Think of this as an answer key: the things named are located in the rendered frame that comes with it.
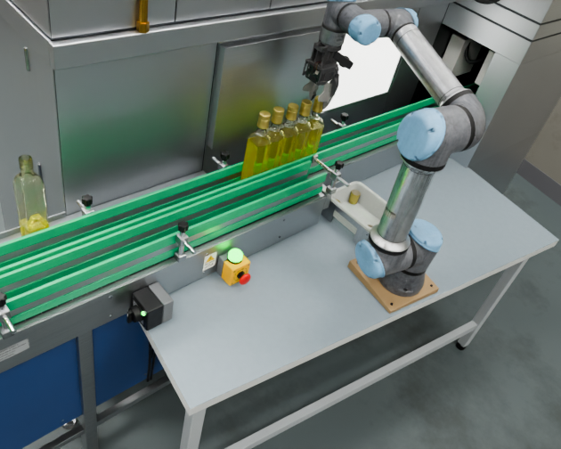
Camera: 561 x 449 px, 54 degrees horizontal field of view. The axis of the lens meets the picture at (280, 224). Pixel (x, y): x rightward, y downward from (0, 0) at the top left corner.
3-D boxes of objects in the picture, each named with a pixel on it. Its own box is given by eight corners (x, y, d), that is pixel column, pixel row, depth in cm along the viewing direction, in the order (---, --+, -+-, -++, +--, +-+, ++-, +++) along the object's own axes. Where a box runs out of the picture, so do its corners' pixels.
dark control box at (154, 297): (156, 300, 155) (158, 281, 150) (172, 320, 152) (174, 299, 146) (130, 313, 151) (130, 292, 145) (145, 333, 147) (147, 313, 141)
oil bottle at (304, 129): (289, 167, 193) (303, 113, 179) (300, 175, 191) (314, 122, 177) (277, 171, 190) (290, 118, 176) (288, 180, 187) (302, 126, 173)
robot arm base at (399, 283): (430, 281, 180) (443, 263, 173) (404, 305, 171) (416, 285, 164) (395, 252, 186) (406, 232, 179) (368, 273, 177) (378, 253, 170)
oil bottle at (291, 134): (277, 171, 190) (289, 118, 176) (288, 180, 187) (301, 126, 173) (264, 175, 187) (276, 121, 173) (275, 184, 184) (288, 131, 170)
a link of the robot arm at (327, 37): (334, 20, 163) (353, 32, 159) (329, 35, 166) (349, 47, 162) (316, 23, 158) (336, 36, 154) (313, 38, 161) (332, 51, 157)
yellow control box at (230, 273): (233, 264, 172) (237, 247, 167) (248, 279, 168) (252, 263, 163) (215, 273, 167) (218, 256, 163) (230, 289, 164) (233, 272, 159)
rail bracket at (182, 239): (182, 253, 153) (187, 217, 145) (198, 270, 150) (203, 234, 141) (170, 258, 151) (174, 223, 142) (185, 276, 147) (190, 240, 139)
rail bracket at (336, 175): (312, 173, 192) (320, 143, 184) (345, 200, 184) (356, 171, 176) (305, 175, 190) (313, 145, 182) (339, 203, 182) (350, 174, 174)
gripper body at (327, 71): (300, 76, 168) (309, 38, 160) (320, 71, 173) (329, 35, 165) (318, 88, 165) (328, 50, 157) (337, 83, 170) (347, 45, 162)
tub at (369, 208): (351, 197, 208) (358, 179, 203) (395, 232, 198) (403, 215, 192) (319, 211, 198) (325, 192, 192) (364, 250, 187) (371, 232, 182)
